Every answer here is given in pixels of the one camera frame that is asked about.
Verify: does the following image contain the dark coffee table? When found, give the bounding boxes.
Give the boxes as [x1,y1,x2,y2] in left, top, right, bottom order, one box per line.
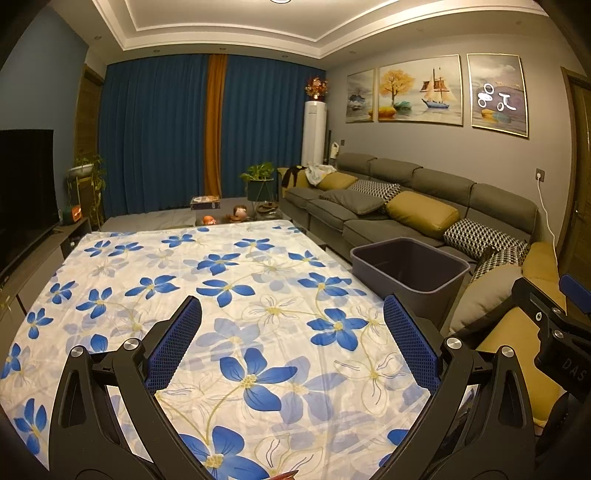
[191,208,333,252]

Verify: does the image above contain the blue curtain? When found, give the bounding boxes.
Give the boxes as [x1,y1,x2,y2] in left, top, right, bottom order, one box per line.
[103,55,212,219]
[222,55,329,205]

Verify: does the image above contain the white charging cable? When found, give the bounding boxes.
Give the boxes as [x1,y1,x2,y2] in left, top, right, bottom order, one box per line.
[537,178,558,260]

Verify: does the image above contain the blue floral tablecloth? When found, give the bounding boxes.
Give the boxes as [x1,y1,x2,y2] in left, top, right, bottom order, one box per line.
[0,220,439,480]

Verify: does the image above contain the narrow landscape painting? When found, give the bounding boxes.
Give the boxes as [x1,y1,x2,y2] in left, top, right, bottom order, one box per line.
[345,69,376,124]

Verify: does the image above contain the artificial flower arrangement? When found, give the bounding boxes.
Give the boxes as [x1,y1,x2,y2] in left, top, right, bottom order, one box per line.
[305,77,330,102]

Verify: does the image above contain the small yellow pillow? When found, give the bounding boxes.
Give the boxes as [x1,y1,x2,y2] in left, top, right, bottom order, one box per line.
[318,173,359,191]

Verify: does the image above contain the white cloth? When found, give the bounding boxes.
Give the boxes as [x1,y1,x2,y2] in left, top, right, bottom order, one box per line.
[305,164,338,186]

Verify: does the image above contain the trailing potted plant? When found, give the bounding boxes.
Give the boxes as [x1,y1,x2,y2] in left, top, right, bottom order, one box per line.
[67,154,107,228]

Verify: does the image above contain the television cabinet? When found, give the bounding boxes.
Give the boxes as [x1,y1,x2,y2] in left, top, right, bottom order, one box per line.
[0,217,91,324]

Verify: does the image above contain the grey plastic bin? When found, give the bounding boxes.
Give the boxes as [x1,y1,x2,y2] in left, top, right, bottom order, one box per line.
[350,237,471,306]

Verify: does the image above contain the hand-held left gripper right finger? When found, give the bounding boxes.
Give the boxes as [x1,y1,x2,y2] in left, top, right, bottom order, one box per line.
[383,294,537,480]

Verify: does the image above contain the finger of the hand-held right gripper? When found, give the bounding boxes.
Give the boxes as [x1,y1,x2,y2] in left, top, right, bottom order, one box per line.
[511,275,568,343]
[558,273,591,320]

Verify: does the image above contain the black television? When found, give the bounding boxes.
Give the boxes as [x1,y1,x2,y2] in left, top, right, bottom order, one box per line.
[0,129,61,278]

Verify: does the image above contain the houndstooth pillow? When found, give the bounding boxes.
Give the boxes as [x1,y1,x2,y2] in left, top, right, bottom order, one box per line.
[473,247,528,278]
[443,218,530,260]
[348,179,402,202]

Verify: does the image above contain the orange curtain strip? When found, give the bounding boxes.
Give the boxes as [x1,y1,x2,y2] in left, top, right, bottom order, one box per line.
[205,54,230,197]

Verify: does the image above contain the light grey pillow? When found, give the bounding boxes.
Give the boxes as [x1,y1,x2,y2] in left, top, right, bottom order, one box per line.
[449,265,527,336]

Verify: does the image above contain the grey purple abstract painting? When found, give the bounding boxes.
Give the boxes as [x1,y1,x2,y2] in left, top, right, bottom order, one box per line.
[466,52,529,138]

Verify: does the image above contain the sailboat and tree painting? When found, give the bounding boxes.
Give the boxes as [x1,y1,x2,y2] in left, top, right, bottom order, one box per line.
[378,54,464,127]

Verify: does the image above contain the grey sectional sofa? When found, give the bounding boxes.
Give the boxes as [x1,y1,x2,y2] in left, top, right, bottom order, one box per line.
[277,152,541,274]

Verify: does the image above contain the large yellow pillow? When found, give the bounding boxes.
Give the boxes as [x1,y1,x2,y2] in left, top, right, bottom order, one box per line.
[385,191,461,235]

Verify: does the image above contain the dark grey pillow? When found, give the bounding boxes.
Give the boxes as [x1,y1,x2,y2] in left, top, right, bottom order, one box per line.
[318,190,393,216]

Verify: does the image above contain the potted plant dark pot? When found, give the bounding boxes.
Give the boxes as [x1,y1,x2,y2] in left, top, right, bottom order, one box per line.
[239,161,278,204]

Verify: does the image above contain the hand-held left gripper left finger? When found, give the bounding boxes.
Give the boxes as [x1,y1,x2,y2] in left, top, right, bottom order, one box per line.
[48,295,204,480]

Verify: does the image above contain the wooden door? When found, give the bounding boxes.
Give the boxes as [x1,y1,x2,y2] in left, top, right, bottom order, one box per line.
[560,66,591,288]

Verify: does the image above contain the white standing air conditioner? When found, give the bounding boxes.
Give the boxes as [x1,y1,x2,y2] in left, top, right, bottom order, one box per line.
[302,102,329,169]

